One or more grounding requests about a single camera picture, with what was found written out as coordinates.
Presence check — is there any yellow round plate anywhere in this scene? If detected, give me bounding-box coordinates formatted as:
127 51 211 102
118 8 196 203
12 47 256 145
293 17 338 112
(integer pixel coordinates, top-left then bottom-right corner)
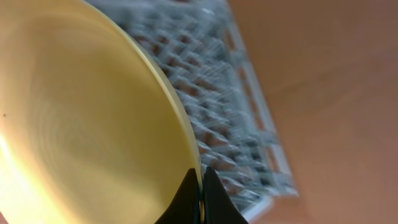
1 0 200 223

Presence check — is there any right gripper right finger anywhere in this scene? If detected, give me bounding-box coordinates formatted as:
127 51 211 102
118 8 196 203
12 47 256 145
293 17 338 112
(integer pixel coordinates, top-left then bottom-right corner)
203 167 248 224

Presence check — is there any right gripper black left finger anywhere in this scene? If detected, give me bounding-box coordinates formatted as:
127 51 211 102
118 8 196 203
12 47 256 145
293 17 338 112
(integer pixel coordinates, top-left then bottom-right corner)
155 169 201 224

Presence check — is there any grey plastic dishwasher rack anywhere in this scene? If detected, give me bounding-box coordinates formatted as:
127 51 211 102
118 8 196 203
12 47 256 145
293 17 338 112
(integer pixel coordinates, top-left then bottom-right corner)
90 0 297 223

